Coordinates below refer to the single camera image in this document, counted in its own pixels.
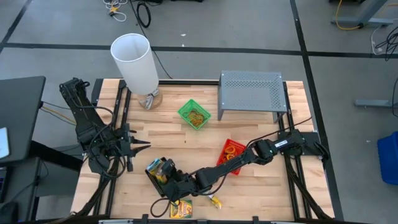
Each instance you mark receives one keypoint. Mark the green plastic basket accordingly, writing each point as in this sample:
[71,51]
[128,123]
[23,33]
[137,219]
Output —
[186,105]

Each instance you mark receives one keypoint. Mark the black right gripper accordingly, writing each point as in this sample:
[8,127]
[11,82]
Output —
[177,186]

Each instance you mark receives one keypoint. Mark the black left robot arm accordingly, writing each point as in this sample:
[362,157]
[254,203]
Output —
[90,124]

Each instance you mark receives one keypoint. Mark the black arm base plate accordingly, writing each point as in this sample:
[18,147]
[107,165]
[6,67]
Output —
[314,143]

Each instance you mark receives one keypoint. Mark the plastic-wrapped Crayola crayon pack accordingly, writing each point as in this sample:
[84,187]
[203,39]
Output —
[215,201]

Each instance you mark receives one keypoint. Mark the white shade table lamp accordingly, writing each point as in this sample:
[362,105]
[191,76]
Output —
[133,62]

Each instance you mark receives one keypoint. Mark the blue storage bin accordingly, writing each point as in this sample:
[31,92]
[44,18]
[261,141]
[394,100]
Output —
[388,158]

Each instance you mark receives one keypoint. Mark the grey desk leg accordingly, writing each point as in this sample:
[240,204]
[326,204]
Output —
[367,15]
[373,103]

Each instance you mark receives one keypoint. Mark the red plastic basket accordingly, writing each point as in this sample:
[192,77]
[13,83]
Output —
[239,149]

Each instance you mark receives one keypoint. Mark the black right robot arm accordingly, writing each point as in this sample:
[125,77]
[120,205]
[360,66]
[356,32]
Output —
[236,161]

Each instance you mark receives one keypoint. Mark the yellow coil wristband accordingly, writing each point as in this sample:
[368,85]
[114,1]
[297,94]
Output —
[230,150]

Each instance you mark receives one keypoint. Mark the grey perforated metal shelf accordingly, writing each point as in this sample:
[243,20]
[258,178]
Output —
[252,90]

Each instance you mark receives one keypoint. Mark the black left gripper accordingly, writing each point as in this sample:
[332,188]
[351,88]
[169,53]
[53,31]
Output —
[126,146]

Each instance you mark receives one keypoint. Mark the black desk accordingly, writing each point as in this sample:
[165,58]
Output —
[18,118]

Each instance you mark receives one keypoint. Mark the orange rubber band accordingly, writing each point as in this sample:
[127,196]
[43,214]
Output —
[199,122]

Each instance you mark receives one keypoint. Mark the dark green cardboard box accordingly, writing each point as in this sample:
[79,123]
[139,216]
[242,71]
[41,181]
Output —
[181,209]

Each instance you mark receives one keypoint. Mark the white paper sheet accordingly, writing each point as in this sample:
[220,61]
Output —
[3,143]

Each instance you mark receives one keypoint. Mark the yellow rubber band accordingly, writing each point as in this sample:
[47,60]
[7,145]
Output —
[194,116]

